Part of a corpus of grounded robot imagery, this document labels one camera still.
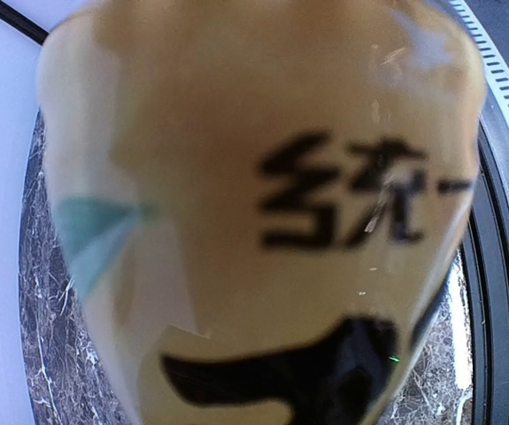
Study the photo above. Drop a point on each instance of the green tea plastic bottle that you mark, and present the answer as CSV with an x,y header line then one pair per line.
x,y
259,201

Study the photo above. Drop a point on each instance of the grey slotted cable duct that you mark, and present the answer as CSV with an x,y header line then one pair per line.
x,y
496,68

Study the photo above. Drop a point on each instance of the black front frame rail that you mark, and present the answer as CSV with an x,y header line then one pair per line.
x,y
485,256

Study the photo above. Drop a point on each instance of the black left corner frame post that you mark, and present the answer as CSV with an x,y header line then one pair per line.
x,y
22,24

